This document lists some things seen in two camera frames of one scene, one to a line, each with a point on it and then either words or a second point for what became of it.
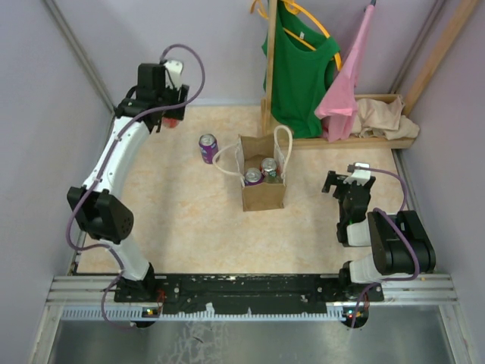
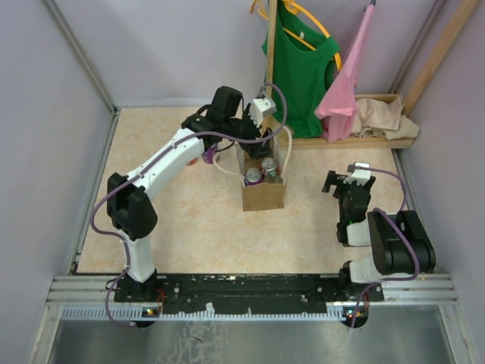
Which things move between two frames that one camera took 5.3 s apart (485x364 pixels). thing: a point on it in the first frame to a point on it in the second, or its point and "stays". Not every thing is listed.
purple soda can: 253,177 stays
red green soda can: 267,164 stays
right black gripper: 334,179 stays
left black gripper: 181,95 to 257,150
